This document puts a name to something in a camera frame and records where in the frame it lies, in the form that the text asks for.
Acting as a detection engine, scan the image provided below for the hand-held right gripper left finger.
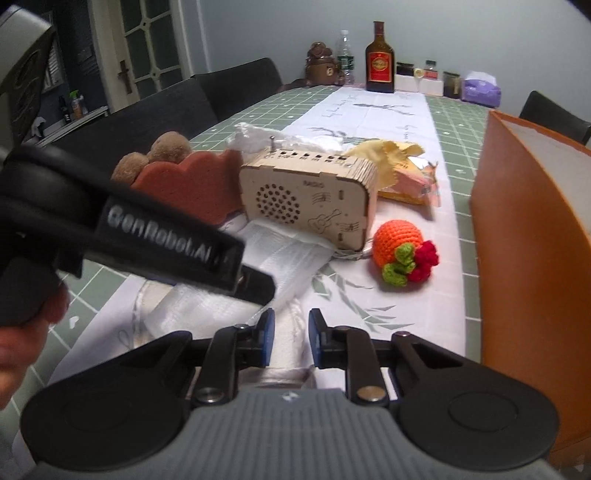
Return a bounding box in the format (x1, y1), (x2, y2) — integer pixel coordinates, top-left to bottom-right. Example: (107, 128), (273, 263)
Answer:
(124, 308), (277, 408)

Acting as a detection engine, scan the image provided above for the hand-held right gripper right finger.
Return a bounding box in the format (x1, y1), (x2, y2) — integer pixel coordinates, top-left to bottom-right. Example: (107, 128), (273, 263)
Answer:
(308, 308), (462, 408)

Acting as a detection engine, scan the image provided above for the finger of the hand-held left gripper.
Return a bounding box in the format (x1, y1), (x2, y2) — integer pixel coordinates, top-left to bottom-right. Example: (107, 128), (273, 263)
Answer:
(231, 264), (277, 306)

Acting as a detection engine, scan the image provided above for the white mesh cloth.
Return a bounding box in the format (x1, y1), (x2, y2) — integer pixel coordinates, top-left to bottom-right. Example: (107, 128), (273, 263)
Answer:
(131, 219), (335, 391)

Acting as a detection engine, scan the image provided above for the brown plush toy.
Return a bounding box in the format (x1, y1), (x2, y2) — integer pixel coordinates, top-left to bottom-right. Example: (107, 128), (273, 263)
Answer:
(111, 131), (192, 183)

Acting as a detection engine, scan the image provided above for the red-orange sponge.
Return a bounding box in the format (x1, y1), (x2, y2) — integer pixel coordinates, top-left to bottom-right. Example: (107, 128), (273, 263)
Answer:
(131, 150), (244, 227)

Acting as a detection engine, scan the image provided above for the orange crocheted fruit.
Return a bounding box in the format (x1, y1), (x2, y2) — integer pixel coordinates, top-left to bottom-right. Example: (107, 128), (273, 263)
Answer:
(372, 220), (439, 286)

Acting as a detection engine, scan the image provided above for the white plastic bag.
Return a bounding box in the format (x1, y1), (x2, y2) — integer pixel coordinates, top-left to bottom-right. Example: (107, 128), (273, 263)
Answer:
(226, 122), (345, 155)

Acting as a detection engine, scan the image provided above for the shiny snack packet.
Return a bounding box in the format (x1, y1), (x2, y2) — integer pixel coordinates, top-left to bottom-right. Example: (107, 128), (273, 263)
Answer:
(376, 154), (441, 217)

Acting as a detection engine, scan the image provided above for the yellow cloth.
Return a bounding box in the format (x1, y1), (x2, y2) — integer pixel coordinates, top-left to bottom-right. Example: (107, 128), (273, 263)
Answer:
(344, 140), (424, 195)

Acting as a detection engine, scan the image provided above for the orange storage box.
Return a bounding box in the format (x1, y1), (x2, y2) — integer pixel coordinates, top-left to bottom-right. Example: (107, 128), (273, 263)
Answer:
(470, 110), (591, 457)

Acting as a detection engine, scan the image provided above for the person's left hand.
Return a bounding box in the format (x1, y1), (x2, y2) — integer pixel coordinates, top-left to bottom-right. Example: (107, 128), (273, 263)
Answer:
(0, 285), (71, 411)

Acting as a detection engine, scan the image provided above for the wooden radio box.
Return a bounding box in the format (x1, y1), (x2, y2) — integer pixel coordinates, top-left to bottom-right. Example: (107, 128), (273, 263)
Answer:
(239, 136), (380, 252)

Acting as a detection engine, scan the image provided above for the white shelf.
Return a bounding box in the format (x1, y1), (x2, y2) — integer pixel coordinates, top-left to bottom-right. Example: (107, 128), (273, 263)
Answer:
(23, 106), (112, 148)

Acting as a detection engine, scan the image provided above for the dark upholstered chair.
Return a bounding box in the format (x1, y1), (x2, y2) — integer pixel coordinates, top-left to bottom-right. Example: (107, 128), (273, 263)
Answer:
(191, 58), (283, 123)
(51, 78), (219, 160)

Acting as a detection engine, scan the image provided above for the white glass pane door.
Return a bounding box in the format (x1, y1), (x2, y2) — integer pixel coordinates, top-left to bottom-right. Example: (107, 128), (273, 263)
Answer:
(90, 0), (195, 112)

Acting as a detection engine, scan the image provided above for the brown bear figure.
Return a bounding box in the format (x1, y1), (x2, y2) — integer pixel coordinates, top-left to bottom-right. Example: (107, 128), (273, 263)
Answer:
(302, 41), (345, 88)

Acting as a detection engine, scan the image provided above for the green checked tablecloth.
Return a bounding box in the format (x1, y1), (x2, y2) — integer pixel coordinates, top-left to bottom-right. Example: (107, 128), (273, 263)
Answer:
(0, 83), (504, 462)

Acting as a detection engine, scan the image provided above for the clear water bottle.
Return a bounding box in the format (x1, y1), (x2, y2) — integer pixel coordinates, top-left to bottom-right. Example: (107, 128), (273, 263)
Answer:
(335, 30), (356, 86)

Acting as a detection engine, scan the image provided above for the dark box with red label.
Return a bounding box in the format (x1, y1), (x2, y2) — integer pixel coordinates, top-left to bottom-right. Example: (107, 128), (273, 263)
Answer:
(366, 21), (395, 93)

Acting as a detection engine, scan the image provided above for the purple tissue box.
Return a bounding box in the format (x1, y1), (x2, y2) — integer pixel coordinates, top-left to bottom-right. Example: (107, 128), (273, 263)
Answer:
(463, 71), (502, 104)

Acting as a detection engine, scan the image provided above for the black chair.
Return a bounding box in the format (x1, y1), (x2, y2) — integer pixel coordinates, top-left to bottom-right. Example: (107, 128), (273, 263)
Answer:
(519, 90), (591, 148)

